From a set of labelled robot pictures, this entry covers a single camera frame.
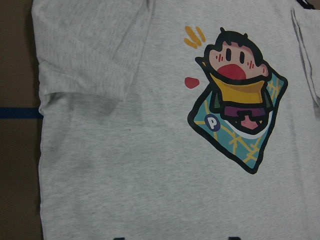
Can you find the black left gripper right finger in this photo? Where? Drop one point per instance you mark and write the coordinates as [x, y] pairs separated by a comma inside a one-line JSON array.
[[234, 238]]

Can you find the grey t-shirt with cartoon print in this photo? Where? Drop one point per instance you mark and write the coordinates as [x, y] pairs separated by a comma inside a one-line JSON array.
[[179, 119]]

